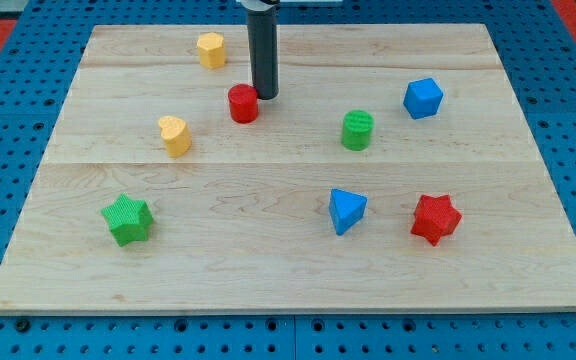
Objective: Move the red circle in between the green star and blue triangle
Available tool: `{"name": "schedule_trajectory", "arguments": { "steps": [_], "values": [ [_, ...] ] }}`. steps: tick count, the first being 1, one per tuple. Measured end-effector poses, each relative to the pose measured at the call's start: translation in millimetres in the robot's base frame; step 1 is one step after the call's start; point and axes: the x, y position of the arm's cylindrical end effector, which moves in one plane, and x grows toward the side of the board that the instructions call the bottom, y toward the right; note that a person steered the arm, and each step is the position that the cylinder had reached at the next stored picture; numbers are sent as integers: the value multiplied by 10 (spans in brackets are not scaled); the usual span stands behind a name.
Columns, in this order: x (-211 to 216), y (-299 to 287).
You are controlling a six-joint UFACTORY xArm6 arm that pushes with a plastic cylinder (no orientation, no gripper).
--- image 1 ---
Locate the red cylinder block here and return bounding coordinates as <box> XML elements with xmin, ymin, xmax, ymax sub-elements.
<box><xmin>227</xmin><ymin>84</ymin><xmax>258</xmax><ymax>124</ymax></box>

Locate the light wooden board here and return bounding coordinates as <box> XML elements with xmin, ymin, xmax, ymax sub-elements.
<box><xmin>0</xmin><ymin>24</ymin><xmax>576</xmax><ymax>316</ymax></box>

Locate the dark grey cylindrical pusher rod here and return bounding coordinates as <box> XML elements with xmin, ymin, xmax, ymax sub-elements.
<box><xmin>245</xmin><ymin>0</ymin><xmax>279</xmax><ymax>100</ymax></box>

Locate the green star block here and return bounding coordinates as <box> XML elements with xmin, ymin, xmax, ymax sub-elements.
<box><xmin>101</xmin><ymin>193</ymin><xmax>153</xmax><ymax>247</ymax></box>

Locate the blue cube block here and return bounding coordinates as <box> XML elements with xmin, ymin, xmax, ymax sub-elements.
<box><xmin>403</xmin><ymin>78</ymin><xmax>444</xmax><ymax>120</ymax></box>

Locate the yellow heart block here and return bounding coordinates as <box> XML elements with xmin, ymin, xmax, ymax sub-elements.
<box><xmin>158</xmin><ymin>116</ymin><xmax>192</xmax><ymax>158</ymax></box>

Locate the yellow hexagon block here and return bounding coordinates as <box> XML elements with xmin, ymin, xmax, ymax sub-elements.
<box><xmin>197</xmin><ymin>32</ymin><xmax>226</xmax><ymax>69</ymax></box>

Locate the green cylinder block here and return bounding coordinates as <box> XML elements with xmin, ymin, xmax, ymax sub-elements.
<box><xmin>341</xmin><ymin>109</ymin><xmax>374</xmax><ymax>151</ymax></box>

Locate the red star block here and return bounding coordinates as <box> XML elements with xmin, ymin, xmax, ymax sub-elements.
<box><xmin>410</xmin><ymin>194</ymin><xmax>462</xmax><ymax>247</ymax></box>

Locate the blue triangle block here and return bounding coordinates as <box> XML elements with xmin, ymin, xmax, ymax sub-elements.
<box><xmin>329</xmin><ymin>188</ymin><xmax>367</xmax><ymax>236</ymax></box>

